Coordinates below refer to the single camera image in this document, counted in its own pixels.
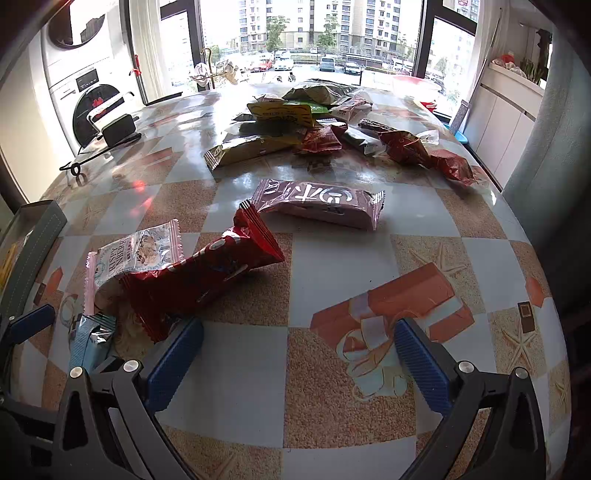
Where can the red white ornament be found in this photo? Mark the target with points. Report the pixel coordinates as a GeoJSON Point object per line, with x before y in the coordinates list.
{"type": "Point", "coordinates": [505, 61]}

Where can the red bucket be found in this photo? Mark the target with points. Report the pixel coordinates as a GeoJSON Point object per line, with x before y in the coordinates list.
{"type": "Point", "coordinates": [429, 105]}

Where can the metal hanging stand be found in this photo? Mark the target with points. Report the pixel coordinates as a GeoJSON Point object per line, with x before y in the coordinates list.
{"type": "Point", "coordinates": [210, 71]}

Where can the grey ribbed board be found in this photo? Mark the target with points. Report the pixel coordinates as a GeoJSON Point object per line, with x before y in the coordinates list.
{"type": "Point", "coordinates": [459, 115]}

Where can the grey cardboard box tray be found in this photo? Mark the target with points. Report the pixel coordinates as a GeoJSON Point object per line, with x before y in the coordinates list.
{"type": "Point", "coordinates": [39, 240]}

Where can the white washing machine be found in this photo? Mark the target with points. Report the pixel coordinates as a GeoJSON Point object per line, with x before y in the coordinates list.
{"type": "Point", "coordinates": [69, 99]}

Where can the white pink snack packet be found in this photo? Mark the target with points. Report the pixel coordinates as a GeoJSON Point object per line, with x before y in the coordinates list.
{"type": "Point", "coordinates": [138, 251]}

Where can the folding chair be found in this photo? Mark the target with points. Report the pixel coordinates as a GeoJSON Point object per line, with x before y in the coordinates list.
{"type": "Point", "coordinates": [108, 102]}

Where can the white curtain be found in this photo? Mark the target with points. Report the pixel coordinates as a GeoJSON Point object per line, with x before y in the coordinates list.
{"type": "Point", "coordinates": [141, 46]}

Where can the pink basin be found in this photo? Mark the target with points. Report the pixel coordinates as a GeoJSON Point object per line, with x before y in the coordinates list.
{"type": "Point", "coordinates": [415, 83]}

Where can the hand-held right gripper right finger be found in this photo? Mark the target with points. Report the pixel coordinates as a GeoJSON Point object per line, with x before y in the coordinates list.
{"type": "Point", "coordinates": [422, 364]}

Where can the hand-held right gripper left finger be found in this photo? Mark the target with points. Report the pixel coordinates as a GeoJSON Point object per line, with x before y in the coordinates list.
{"type": "Point", "coordinates": [178, 364]}

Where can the white dryer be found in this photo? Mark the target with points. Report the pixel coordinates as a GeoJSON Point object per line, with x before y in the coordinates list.
{"type": "Point", "coordinates": [78, 41]}

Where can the pile of snack packets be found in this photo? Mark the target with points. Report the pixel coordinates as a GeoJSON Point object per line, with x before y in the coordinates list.
{"type": "Point", "coordinates": [277, 115]}

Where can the mauve pink snack packet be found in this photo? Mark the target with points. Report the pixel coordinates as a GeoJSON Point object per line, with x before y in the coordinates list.
{"type": "Point", "coordinates": [318, 203]}

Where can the white cabinet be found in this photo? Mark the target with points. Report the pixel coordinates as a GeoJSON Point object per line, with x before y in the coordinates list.
{"type": "Point", "coordinates": [503, 115]}

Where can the red snack packet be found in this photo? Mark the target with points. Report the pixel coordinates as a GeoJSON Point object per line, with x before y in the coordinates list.
{"type": "Point", "coordinates": [198, 286]}

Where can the green potted plant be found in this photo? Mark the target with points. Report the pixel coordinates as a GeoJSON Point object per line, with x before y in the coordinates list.
{"type": "Point", "coordinates": [531, 69]}

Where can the light blue snack packet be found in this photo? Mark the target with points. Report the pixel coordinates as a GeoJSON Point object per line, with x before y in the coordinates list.
{"type": "Point", "coordinates": [90, 339]}

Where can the blue basin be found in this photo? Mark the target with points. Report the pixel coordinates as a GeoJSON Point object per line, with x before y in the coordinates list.
{"type": "Point", "coordinates": [461, 137]}

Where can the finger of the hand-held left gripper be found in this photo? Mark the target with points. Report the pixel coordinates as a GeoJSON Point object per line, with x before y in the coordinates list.
{"type": "Point", "coordinates": [23, 443]}
{"type": "Point", "coordinates": [30, 323]}

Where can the black power adapter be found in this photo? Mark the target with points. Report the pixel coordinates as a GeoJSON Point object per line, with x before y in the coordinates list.
{"type": "Point", "coordinates": [117, 129]}

